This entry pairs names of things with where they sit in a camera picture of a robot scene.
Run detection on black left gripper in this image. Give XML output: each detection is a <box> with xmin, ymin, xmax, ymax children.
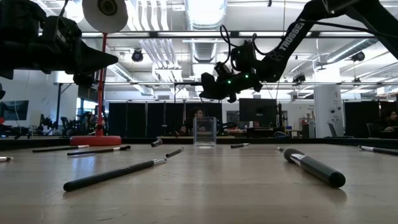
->
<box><xmin>0</xmin><ymin>39</ymin><xmax>119</xmax><ymax>90</ymax></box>

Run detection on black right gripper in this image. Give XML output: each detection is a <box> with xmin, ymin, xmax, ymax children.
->
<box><xmin>198</xmin><ymin>63</ymin><xmax>264</xmax><ymax>104</ymax></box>

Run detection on large fluffy black makeup brush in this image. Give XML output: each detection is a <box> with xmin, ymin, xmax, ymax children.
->
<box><xmin>282</xmin><ymin>147</ymin><xmax>347</xmax><ymax>189</ymax></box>

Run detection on person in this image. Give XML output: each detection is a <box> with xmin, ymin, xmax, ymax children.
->
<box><xmin>185</xmin><ymin>107</ymin><xmax>206</xmax><ymax>136</ymax></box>
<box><xmin>175</xmin><ymin>123</ymin><xmax>189</xmax><ymax>137</ymax></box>
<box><xmin>382</xmin><ymin>110</ymin><xmax>398</xmax><ymax>132</ymax></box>

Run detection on black monitor screen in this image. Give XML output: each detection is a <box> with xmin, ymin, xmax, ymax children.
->
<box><xmin>238</xmin><ymin>98</ymin><xmax>278</xmax><ymax>128</ymax></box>

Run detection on clear acrylic organizer container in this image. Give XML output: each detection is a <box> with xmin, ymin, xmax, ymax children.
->
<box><xmin>192</xmin><ymin>116</ymin><xmax>218</xmax><ymax>147</ymax></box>

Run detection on black room divider panels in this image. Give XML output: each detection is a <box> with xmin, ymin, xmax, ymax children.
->
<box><xmin>344</xmin><ymin>101</ymin><xmax>398</xmax><ymax>139</ymax></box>
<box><xmin>108</xmin><ymin>101</ymin><xmax>223</xmax><ymax>138</ymax></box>

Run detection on red desk lamp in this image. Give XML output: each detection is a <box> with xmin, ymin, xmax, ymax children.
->
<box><xmin>69</xmin><ymin>0</ymin><xmax>129</xmax><ymax>147</ymax></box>

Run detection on flat-head black makeup brush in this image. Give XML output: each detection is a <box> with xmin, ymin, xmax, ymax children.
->
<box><xmin>67</xmin><ymin>145</ymin><xmax>132</xmax><ymax>157</ymax></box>

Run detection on white cabinet column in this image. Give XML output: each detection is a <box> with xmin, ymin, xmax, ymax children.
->
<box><xmin>313</xmin><ymin>85</ymin><xmax>345</xmax><ymax>139</ymax></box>

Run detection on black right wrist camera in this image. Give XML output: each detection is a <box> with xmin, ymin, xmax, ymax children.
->
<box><xmin>230</xmin><ymin>39</ymin><xmax>258</xmax><ymax>73</ymax></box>

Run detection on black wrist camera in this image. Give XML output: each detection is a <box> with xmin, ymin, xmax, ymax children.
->
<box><xmin>230</xmin><ymin>39</ymin><xmax>258</xmax><ymax>73</ymax></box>
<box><xmin>42</xmin><ymin>15</ymin><xmax>82</xmax><ymax>54</ymax></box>

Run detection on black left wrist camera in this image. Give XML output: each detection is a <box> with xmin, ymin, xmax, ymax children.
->
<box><xmin>42</xmin><ymin>15</ymin><xmax>82</xmax><ymax>54</ymax></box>

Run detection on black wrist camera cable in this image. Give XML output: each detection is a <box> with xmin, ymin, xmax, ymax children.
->
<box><xmin>219</xmin><ymin>24</ymin><xmax>239</xmax><ymax>65</ymax></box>

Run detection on silver ventilation duct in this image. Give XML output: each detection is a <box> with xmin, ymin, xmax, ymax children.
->
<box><xmin>185</xmin><ymin>0</ymin><xmax>228</xmax><ymax>63</ymax></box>

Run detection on wall-mounted dark screen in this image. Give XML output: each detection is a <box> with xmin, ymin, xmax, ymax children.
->
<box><xmin>0</xmin><ymin>100</ymin><xmax>30</xmax><ymax>121</ymax></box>

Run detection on black aluminium table frame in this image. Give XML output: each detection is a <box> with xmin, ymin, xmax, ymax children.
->
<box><xmin>0</xmin><ymin>136</ymin><xmax>398</xmax><ymax>151</ymax></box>

